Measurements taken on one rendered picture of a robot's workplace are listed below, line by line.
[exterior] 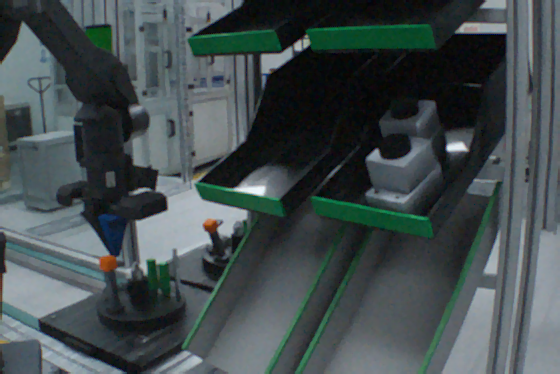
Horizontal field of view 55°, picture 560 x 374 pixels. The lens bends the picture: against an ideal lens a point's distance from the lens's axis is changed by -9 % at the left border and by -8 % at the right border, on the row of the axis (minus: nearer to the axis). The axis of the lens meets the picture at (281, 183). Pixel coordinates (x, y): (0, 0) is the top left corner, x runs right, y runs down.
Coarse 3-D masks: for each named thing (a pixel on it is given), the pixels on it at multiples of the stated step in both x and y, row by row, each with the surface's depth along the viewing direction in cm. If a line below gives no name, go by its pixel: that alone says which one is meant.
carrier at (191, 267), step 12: (228, 228) 122; (240, 228) 105; (228, 240) 111; (240, 240) 105; (192, 252) 114; (204, 252) 108; (228, 252) 107; (180, 264) 107; (192, 264) 107; (204, 264) 105; (216, 264) 102; (180, 276) 101; (192, 276) 101; (204, 276) 101; (216, 276) 101; (204, 288) 97
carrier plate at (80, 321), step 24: (192, 288) 96; (72, 312) 86; (96, 312) 86; (192, 312) 87; (72, 336) 79; (96, 336) 78; (120, 336) 79; (168, 336) 79; (120, 360) 73; (144, 360) 72
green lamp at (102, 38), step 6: (84, 30) 96; (90, 30) 95; (96, 30) 95; (102, 30) 95; (108, 30) 96; (90, 36) 95; (96, 36) 95; (102, 36) 95; (108, 36) 96; (96, 42) 95; (102, 42) 96; (108, 42) 96; (102, 48) 96; (108, 48) 97
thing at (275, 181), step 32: (288, 64) 73; (320, 64) 78; (352, 64) 77; (384, 64) 66; (288, 96) 74; (320, 96) 78; (352, 96) 63; (256, 128) 70; (288, 128) 73; (320, 128) 70; (352, 128) 63; (224, 160) 67; (256, 160) 69; (288, 160) 66; (320, 160) 60; (224, 192) 61; (256, 192) 63; (288, 192) 57
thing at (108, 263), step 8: (104, 256) 81; (112, 256) 80; (104, 264) 79; (112, 264) 80; (120, 264) 82; (104, 272) 80; (112, 272) 80; (112, 280) 81; (112, 288) 81; (112, 296) 81; (112, 304) 81
